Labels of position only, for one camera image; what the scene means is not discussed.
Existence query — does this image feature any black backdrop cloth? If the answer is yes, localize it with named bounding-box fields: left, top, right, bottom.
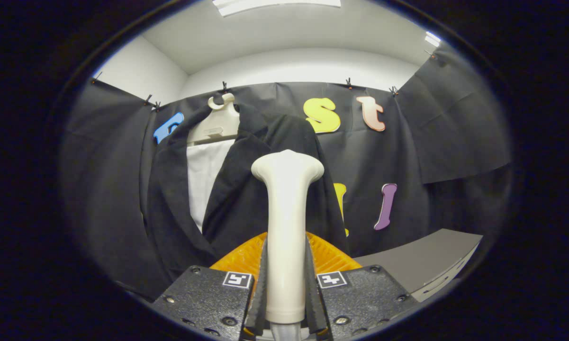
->
left=59, top=43, right=512, bottom=304

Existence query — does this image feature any grey cabinet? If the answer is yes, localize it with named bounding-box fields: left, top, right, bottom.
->
left=355, top=229, right=484, bottom=303

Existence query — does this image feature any black suit jacket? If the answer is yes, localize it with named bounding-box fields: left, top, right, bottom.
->
left=145, top=102, right=349, bottom=294

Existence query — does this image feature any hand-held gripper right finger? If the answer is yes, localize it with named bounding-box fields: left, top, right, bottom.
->
left=305, top=231, right=420, bottom=341

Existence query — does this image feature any white clothes hanger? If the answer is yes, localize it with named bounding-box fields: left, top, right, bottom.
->
left=187, top=92, right=241, bottom=145

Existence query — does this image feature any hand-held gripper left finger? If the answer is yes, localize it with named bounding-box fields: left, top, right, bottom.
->
left=152, top=231, right=268, bottom=341

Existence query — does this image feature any row of black cloth clips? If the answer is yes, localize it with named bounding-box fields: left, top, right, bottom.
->
left=92, top=50, right=434, bottom=112

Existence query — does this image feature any white garment steamer handle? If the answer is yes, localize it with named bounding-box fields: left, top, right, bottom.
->
left=251, top=149, right=325, bottom=325

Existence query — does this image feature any white shirt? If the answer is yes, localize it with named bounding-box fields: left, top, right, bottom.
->
left=186, top=139, right=236, bottom=233

